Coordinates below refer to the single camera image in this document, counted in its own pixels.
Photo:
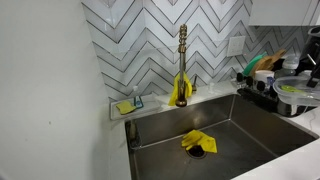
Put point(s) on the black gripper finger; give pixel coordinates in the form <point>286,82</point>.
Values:
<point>313,78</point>

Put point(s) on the yellow green plastic spoon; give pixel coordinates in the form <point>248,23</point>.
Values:
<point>291,89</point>

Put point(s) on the stainless steel sink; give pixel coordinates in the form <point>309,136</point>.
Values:
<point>240,143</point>

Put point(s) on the small white sink cap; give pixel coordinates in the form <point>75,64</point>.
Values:
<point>211,88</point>

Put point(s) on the yellow cloth in sink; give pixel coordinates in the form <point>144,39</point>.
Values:
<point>200,140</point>

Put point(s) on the black sink drain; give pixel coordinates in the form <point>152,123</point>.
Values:
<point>196,152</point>

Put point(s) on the clear baby bottle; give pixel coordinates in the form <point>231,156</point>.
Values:
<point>289,65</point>

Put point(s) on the white mug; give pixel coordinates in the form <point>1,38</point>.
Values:
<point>264,76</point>

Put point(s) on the round wooden board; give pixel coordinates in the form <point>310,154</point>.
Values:
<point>261,66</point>

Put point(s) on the steel dish rack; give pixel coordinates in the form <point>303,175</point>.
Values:
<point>260,103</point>

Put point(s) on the green cutting board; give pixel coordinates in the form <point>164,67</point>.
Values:
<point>251,65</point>

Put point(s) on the white upper cabinet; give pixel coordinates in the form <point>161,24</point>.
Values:
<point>283,11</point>

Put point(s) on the yellow rubber glove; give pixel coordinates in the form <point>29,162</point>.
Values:
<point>188,88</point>

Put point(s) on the gold spring faucet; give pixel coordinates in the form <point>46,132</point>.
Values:
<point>182,60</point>

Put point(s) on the blue scrubber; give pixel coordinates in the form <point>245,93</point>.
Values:
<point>138,103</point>

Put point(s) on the small clear bottle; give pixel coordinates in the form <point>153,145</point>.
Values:
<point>135,90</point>

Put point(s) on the yellow sponge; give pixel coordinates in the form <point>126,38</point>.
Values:
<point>125,107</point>

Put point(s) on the white wall outlet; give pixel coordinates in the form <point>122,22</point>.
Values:
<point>236,46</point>

